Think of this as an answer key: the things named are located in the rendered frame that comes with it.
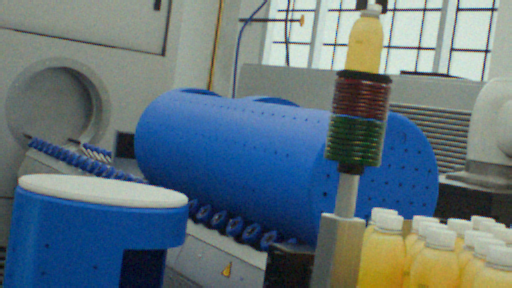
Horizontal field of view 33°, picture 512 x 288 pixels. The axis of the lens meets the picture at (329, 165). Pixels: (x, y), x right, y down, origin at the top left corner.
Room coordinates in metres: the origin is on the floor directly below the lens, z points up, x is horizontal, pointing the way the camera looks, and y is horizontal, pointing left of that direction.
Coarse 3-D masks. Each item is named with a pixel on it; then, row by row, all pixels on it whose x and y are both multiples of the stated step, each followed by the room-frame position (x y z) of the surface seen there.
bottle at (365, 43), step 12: (360, 24) 1.57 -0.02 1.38; (372, 24) 1.56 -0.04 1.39; (348, 36) 1.59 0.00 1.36; (360, 36) 1.56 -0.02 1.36; (372, 36) 1.56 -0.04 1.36; (348, 48) 1.58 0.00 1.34; (360, 48) 1.56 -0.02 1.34; (372, 48) 1.56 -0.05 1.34; (348, 60) 1.57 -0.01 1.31; (360, 60) 1.56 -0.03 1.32; (372, 60) 1.56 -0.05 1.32
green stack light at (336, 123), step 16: (336, 128) 0.92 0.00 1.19; (352, 128) 0.91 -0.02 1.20; (368, 128) 0.91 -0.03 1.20; (384, 128) 0.93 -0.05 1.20; (336, 144) 0.92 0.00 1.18; (352, 144) 0.91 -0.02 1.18; (368, 144) 0.91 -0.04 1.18; (336, 160) 0.92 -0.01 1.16; (352, 160) 0.91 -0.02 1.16; (368, 160) 0.92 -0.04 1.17
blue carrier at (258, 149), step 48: (192, 96) 2.04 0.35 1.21; (144, 144) 2.09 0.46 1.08; (192, 144) 1.85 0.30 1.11; (240, 144) 1.67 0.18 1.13; (288, 144) 1.52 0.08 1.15; (384, 144) 1.50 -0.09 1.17; (192, 192) 1.90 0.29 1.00; (240, 192) 1.65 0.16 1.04; (288, 192) 1.48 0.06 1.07; (336, 192) 1.45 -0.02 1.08; (384, 192) 1.51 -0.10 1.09; (432, 192) 1.57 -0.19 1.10
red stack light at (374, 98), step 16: (336, 80) 0.93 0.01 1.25; (352, 80) 0.91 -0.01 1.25; (336, 96) 0.93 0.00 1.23; (352, 96) 0.91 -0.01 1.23; (368, 96) 0.91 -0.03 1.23; (384, 96) 0.92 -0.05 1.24; (336, 112) 0.92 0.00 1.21; (352, 112) 0.91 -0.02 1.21; (368, 112) 0.91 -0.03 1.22; (384, 112) 0.92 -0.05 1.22
